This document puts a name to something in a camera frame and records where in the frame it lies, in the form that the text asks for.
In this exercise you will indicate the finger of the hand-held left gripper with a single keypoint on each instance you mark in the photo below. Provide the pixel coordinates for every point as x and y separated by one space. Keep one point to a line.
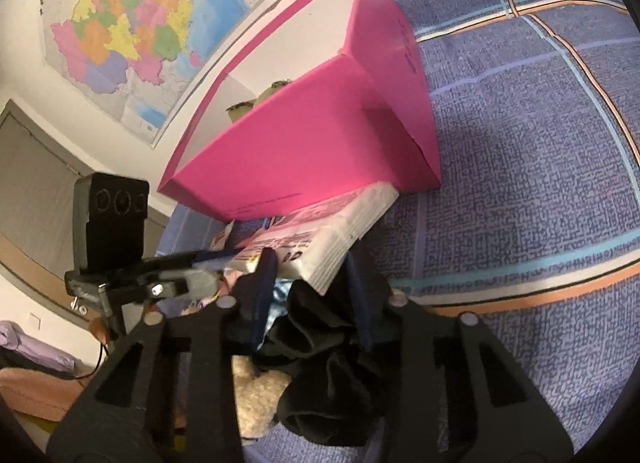
190 259
197 283

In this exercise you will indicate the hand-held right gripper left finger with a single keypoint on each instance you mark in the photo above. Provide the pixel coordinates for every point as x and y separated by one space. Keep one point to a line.
265 293

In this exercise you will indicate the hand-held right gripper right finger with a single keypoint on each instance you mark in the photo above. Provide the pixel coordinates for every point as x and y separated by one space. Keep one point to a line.
361 313

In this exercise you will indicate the black socks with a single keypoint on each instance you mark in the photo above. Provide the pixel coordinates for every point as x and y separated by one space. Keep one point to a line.
325 368

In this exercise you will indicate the white pink tissue packet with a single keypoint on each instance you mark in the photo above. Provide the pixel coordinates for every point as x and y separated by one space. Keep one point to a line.
325 248

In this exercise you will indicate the pink cardboard box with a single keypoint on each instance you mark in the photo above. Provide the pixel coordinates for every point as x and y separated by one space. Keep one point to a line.
300 143

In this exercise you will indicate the grey door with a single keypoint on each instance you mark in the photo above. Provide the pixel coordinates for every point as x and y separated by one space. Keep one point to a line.
30 183

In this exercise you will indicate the beige fluffy socks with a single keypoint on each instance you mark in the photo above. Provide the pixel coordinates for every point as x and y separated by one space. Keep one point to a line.
255 398

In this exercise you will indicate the purple cloth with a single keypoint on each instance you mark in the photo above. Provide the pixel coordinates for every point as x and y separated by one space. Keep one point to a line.
20 338

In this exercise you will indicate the dark cloth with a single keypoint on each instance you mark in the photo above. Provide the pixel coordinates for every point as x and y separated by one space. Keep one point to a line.
12 358

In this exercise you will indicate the salmon pink cloth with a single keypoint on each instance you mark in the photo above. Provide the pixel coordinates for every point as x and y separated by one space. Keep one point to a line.
40 393

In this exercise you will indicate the blue plaid bed sheet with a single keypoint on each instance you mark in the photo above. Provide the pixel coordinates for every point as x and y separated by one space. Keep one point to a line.
525 193

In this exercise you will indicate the white light switch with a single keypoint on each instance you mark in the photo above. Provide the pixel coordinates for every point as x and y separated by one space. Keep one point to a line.
35 318

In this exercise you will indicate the colourful wall map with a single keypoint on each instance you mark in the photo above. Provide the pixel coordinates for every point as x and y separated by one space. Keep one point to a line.
125 18

